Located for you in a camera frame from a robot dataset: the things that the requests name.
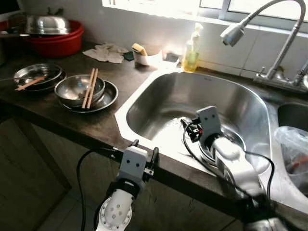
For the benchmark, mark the chrome side tap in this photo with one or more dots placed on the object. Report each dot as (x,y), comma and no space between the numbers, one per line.
(302,77)

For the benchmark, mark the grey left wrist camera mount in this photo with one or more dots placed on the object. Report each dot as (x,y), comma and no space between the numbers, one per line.
(133,163)

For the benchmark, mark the clear plastic bag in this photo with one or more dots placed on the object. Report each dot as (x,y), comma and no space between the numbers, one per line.
(291,154)

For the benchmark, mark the chrome gooseneck faucet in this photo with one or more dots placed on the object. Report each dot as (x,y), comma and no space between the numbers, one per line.
(233,33)

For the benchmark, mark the small dark packet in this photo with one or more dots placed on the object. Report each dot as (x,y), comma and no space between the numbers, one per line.
(172,57)

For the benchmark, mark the large upturned steel bowl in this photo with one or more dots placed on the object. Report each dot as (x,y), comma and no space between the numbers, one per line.
(48,25)

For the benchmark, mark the metal utensil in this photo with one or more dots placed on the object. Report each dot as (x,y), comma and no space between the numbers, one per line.
(57,10)

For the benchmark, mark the green scouring pad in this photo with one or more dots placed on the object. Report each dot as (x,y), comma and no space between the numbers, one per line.
(128,56)

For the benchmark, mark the yellow dish soap bottle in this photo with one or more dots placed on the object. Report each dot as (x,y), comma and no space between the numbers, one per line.
(191,60)

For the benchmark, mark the small white bowl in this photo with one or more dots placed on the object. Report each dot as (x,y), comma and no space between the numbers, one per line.
(151,58)

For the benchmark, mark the stainless steel plate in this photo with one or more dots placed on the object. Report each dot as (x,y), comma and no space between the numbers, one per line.
(110,96)
(60,85)

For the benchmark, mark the white crumpled cloth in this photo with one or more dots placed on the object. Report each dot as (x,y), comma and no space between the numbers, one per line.
(106,53)

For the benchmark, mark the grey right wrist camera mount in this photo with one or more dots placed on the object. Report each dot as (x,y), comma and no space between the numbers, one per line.
(209,120)

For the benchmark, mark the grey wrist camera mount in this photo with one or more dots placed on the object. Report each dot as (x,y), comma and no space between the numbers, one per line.
(209,120)
(133,163)

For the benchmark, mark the yellow sponge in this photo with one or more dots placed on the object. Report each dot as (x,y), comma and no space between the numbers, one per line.
(139,49)

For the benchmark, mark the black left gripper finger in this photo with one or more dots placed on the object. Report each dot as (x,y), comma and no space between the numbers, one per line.
(155,156)
(134,143)

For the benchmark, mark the red plastic basin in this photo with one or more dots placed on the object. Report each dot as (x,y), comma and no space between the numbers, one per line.
(57,45)

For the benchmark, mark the stainless steel bowl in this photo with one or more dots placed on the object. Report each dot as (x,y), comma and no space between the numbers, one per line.
(29,72)
(236,139)
(72,89)

